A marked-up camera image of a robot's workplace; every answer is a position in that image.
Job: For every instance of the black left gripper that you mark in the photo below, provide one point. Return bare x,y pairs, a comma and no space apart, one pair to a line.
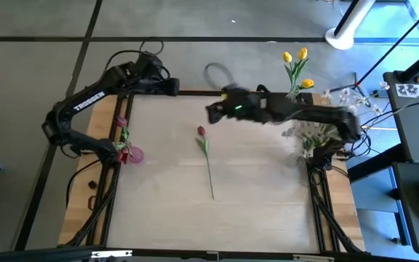
149,76

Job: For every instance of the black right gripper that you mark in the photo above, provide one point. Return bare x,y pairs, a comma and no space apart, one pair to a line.
247,107

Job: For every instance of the pale hydrangea flower stem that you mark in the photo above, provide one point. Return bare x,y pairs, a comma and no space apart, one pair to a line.
291,131

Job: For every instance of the yellow artificial tulip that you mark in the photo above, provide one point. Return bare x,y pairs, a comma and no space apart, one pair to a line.
307,83
287,57
302,53

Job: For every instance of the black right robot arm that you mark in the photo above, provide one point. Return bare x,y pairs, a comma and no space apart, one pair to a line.
322,113

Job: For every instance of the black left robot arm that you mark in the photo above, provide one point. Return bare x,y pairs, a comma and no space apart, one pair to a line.
86,103

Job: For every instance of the narrow clear glass vase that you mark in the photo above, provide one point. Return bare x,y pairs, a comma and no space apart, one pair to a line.
291,94

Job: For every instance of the purple glass vase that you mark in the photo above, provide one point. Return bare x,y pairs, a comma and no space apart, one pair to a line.
137,155

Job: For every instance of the white tower fan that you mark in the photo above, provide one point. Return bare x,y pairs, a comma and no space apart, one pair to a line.
338,38

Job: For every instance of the thin black tripod pole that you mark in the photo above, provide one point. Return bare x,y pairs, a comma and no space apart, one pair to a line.
398,43

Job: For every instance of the black desk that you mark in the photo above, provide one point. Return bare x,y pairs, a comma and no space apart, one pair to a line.
413,218

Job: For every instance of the black aluminium table frame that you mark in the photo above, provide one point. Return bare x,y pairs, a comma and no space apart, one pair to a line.
195,92

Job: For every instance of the black frame clamp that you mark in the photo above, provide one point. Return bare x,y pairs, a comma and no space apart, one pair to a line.
264,87

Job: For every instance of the white metal bracket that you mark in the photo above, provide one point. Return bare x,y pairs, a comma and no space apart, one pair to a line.
313,258
111,254

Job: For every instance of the black camera rig frame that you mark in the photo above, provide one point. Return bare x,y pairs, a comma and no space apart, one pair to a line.
49,254

